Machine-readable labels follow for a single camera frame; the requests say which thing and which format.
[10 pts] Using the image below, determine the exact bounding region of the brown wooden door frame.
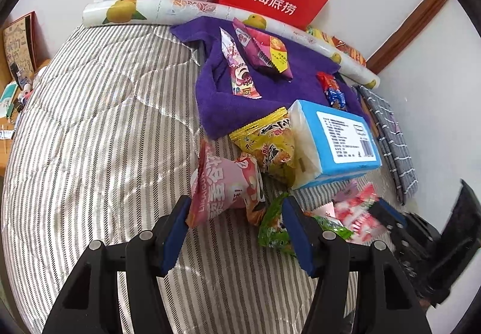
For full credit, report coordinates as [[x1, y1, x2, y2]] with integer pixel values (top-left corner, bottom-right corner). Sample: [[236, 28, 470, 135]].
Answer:
[[365, 0, 452, 74]]

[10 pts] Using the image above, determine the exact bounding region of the fruit printed paper roll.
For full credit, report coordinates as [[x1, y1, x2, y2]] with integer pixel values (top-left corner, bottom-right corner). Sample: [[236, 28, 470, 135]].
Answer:
[[83, 0, 381, 90]]

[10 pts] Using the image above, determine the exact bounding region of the green snack packet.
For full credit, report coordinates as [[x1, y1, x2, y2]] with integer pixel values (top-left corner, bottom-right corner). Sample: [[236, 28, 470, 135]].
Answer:
[[257, 193, 354, 254]]

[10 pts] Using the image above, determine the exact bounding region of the small blue snack packet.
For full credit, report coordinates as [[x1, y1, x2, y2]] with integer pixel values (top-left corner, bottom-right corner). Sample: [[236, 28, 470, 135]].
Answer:
[[326, 88, 347, 110]]

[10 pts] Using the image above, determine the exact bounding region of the teal box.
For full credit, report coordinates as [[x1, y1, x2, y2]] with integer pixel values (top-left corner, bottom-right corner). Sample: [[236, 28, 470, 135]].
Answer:
[[0, 80, 20, 119]]

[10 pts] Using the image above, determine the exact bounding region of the long pink panda snack packet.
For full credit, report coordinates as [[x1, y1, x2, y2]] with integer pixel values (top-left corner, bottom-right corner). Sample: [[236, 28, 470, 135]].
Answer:
[[219, 26, 264, 98]]

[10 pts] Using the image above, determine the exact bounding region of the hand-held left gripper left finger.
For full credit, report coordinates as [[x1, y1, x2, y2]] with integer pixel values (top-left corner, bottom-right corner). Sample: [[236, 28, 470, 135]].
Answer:
[[41, 195, 193, 334]]

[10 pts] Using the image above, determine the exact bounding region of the yellow black printed snack packet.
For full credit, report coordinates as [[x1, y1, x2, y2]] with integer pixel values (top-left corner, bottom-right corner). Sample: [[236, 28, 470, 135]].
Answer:
[[256, 121, 299, 186]]

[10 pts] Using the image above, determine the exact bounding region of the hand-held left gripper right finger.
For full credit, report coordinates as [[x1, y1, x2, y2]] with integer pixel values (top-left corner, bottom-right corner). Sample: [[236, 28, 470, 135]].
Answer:
[[281, 196, 431, 334]]

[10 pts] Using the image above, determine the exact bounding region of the purple towel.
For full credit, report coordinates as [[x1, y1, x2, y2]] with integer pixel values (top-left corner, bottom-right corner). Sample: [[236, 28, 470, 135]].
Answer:
[[170, 16, 363, 140]]

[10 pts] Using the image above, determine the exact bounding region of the small red snack packet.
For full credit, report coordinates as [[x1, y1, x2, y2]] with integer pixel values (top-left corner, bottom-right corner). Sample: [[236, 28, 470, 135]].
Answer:
[[317, 72, 339, 91]]

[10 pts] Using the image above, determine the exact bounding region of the blue tissue pack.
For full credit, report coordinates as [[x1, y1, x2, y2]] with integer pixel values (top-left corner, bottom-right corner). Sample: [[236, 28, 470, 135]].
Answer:
[[286, 99, 383, 191]]

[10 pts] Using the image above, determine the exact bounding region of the orange chip bag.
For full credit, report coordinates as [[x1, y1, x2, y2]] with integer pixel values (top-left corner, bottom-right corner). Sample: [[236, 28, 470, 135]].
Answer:
[[331, 36, 367, 67]]

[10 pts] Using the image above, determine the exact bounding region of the pink puffed snack packet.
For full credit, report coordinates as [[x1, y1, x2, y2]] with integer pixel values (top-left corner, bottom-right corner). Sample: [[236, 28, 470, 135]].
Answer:
[[186, 140, 265, 228]]

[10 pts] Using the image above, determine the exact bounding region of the pale pink snack packet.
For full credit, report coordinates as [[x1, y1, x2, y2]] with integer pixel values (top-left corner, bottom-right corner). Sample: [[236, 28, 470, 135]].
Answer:
[[332, 179, 359, 203]]

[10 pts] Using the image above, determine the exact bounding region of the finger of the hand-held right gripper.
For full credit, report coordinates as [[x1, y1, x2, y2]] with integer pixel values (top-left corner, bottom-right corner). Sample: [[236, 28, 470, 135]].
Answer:
[[367, 198, 410, 235]]

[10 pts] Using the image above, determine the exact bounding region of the red white snack packet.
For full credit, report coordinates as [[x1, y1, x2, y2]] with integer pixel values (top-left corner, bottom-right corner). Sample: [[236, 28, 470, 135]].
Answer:
[[312, 184, 389, 245]]

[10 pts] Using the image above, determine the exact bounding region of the striped quilt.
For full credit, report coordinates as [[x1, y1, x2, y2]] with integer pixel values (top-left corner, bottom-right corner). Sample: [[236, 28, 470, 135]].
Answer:
[[2, 23, 414, 334]]

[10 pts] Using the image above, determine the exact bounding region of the pink orange snack packet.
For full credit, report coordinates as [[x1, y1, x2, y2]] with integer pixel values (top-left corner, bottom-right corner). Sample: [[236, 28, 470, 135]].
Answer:
[[231, 17, 294, 79]]

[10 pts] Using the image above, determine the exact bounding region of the grey checked folded cloth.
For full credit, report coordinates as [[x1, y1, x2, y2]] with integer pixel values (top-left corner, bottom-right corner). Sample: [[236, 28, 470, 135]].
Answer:
[[353, 84, 419, 207]]

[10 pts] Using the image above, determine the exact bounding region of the yellow chip bag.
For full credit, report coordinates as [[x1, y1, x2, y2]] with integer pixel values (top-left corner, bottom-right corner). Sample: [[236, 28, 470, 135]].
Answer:
[[305, 25, 335, 47]]

